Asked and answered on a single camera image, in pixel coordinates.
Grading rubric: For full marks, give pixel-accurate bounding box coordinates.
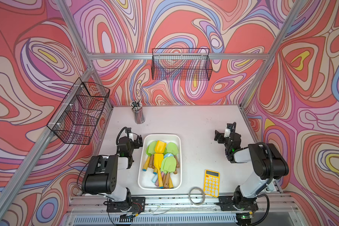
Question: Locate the grey tape ring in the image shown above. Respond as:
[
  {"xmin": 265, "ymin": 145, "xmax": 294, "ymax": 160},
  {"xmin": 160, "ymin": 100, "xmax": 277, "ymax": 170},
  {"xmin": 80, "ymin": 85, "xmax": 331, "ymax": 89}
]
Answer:
[{"xmin": 188, "ymin": 186, "xmax": 206, "ymax": 206}]

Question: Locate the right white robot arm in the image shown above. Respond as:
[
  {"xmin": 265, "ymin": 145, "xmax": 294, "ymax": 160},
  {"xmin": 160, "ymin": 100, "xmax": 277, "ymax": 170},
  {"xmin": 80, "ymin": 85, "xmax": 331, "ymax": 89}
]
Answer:
[{"xmin": 214, "ymin": 129, "xmax": 289, "ymax": 211}]

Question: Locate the white plastic storage box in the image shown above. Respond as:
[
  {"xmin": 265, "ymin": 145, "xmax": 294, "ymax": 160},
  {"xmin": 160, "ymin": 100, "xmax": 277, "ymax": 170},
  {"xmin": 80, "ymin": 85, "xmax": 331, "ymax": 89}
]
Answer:
[{"xmin": 137, "ymin": 134, "xmax": 182, "ymax": 191}]

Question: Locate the green shovel in box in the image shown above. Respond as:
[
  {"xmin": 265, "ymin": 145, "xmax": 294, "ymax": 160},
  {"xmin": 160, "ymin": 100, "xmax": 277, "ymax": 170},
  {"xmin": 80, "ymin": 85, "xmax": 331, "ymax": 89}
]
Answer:
[
  {"xmin": 165, "ymin": 142, "xmax": 179, "ymax": 168},
  {"xmin": 142, "ymin": 141, "xmax": 157, "ymax": 171}
]

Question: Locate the black wire basket left wall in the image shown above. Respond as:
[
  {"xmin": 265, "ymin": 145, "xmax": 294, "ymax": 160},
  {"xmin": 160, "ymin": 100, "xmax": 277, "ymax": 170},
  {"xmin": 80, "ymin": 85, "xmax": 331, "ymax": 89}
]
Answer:
[{"xmin": 47, "ymin": 78, "xmax": 110, "ymax": 145}]

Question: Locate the black wire basket wall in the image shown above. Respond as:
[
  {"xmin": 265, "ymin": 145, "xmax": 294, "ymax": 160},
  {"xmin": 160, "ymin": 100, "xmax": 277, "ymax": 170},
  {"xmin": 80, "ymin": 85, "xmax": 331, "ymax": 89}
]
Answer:
[
  {"xmin": 47, "ymin": 78, "xmax": 110, "ymax": 145},
  {"xmin": 151, "ymin": 47, "xmax": 213, "ymax": 81}
]

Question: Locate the blue shovel pink handle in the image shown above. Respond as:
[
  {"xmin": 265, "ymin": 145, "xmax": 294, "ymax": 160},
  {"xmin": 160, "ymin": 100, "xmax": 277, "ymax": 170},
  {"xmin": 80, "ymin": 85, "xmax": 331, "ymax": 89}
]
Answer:
[{"xmin": 155, "ymin": 153, "xmax": 177, "ymax": 183}]

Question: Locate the yellow calculator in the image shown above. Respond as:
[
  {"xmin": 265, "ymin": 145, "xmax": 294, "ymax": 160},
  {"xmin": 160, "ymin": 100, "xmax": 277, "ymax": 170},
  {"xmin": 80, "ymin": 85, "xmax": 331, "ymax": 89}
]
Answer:
[{"xmin": 203, "ymin": 169, "xmax": 220, "ymax": 198}]

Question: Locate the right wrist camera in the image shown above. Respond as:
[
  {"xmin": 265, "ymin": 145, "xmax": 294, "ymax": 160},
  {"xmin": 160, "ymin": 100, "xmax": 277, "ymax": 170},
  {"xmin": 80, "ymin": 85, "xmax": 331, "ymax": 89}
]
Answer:
[{"xmin": 224, "ymin": 123, "xmax": 234, "ymax": 137}]

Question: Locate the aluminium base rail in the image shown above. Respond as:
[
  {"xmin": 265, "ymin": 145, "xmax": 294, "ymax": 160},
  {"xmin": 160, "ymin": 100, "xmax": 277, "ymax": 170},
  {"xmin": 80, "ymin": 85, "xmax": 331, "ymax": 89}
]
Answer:
[{"xmin": 62, "ymin": 193, "xmax": 307, "ymax": 226}]

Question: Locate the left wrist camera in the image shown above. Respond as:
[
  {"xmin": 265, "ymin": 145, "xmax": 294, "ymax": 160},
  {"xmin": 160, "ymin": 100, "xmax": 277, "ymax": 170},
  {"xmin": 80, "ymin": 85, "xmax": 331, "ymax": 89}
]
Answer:
[{"xmin": 127, "ymin": 132, "xmax": 137, "ymax": 141}]

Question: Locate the green shovel wooden handle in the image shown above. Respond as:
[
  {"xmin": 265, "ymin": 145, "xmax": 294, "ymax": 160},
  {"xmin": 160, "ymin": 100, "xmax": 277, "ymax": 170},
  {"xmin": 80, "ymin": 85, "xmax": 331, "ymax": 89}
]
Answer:
[{"xmin": 161, "ymin": 156, "xmax": 177, "ymax": 188}]

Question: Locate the green shovel left in box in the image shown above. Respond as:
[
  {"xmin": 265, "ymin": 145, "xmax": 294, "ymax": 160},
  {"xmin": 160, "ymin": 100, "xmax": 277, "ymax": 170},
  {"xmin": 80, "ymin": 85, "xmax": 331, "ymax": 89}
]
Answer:
[{"xmin": 142, "ymin": 141, "xmax": 157, "ymax": 171}]

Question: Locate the yellow plastic shovel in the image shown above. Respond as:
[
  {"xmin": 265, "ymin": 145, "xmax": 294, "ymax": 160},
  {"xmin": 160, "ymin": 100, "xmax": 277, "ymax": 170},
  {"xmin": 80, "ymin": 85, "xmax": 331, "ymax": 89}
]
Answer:
[{"xmin": 154, "ymin": 153, "xmax": 164, "ymax": 188}]

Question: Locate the green shovel right in box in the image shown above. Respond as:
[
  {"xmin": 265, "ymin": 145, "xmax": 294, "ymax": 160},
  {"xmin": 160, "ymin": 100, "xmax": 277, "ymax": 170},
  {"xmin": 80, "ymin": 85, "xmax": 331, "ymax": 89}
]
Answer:
[{"xmin": 165, "ymin": 142, "xmax": 179, "ymax": 168}]

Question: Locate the black wire basket back wall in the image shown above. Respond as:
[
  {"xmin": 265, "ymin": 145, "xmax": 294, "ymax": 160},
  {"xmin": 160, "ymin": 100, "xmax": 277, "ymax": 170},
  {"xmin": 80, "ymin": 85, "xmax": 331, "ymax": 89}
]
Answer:
[{"xmin": 151, "ymin": 47, "xmax": 213, "ymax": 81}]

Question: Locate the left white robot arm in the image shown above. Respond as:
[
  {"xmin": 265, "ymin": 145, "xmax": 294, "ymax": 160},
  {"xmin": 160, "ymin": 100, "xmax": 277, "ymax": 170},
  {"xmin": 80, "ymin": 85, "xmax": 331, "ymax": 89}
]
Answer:
[{"xmin": 81, "ymin": 135, "xmax": 143, "ymax": 205}]

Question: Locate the clear cup of pens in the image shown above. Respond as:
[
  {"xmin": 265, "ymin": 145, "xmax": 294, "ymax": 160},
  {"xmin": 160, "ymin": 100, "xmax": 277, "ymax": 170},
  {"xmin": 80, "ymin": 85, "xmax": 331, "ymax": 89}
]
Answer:
[{"xmin": 130, "ymin": 100, "xmax": 145, "ymax": 124}]

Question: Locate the yellow shovel in box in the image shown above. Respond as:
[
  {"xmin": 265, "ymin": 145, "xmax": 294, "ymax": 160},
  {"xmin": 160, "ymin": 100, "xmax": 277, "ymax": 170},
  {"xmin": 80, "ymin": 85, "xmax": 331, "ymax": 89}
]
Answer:
[{"xmin": 154, "ymin": 140, "xmax": 167, "ymax": 154}]

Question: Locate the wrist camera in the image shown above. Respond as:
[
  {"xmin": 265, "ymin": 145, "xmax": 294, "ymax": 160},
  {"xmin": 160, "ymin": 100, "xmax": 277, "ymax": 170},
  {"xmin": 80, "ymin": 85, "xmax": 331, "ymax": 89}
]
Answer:
[
  {"xmin": 127, "ymin": 132, "xmax": 137, "ymax": 141},
  {"xmin": 224, "ymin": 123, "xmax": 234, "ymax": 137}
]

